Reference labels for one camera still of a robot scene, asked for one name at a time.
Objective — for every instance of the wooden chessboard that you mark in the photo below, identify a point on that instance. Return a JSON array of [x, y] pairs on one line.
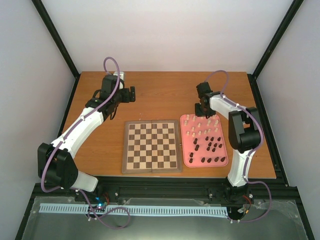
[[151, 146]]

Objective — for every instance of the black aluminium frame rail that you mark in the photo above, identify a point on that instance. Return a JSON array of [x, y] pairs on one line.
[[212, 190]]

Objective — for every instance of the light blue cable duct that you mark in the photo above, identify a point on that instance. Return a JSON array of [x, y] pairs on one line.
[[136, 210]]

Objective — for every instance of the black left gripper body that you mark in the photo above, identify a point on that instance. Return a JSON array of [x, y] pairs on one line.
[[126, 99]]

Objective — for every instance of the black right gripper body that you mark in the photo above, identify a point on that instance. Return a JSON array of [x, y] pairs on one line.
[[203, 111]]

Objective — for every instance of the black frame post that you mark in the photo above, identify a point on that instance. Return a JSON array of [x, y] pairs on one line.
[[46, 19], [279, 33]]

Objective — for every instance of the pink plastic tray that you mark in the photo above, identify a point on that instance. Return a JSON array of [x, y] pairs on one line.
[[210, 137]]

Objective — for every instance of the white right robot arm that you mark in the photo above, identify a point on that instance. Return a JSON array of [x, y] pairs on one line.
[[241, 129]]

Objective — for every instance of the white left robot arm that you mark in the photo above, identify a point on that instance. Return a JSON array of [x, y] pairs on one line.
[[56, 166]]

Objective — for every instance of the left black frame post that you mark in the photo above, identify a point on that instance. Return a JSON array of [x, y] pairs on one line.
[[46, 19]]

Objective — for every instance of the right black frame post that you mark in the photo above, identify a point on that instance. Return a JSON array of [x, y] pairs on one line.
[[279, 33]]

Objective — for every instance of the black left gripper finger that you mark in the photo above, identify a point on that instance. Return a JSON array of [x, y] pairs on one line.
[[133, 90], [133, 98]]

